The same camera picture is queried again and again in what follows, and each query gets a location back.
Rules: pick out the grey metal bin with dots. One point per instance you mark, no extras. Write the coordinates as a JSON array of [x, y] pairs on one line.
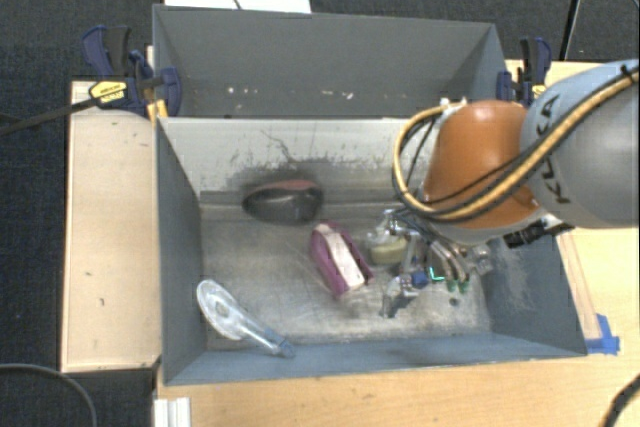
[[280, 265]]

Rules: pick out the clear plastic scoop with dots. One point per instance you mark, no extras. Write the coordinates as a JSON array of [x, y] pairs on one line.
[[222, 310]]

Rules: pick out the pale wood board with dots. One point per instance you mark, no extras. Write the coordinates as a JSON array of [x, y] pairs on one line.
[[110, 225]]

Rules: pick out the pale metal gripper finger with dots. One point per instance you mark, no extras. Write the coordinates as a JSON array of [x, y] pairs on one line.
[[406, 297], [390, 299]]

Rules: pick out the pale yellow sponge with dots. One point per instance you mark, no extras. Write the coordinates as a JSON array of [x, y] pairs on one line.
[[386, 253]]

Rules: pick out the black cylinder on white bracket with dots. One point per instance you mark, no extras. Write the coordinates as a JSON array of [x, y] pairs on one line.
[[524, 237]]

